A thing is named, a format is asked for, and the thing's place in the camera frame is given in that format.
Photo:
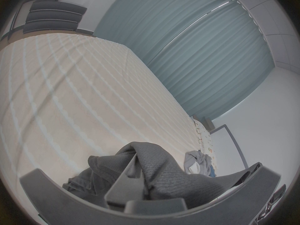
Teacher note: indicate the bed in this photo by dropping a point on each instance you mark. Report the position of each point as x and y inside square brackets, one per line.
[70, 90]

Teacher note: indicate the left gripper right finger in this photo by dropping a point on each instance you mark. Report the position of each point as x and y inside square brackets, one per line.
[154, 206]

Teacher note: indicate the white printed pillow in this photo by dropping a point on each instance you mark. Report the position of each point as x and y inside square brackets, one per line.
[206, 142]

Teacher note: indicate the pile of clothes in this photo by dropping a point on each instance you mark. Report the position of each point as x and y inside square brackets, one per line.
[199, 160]

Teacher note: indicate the black T-shirt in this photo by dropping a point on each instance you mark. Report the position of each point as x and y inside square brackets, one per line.
[168, 172]

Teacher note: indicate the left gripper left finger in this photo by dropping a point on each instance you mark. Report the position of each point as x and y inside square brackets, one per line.
[126, 184]

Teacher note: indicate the grey bedside table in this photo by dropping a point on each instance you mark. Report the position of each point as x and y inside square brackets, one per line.
[208, 123]

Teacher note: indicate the blue-green curtain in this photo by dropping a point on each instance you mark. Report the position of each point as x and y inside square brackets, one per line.
[187, 43]

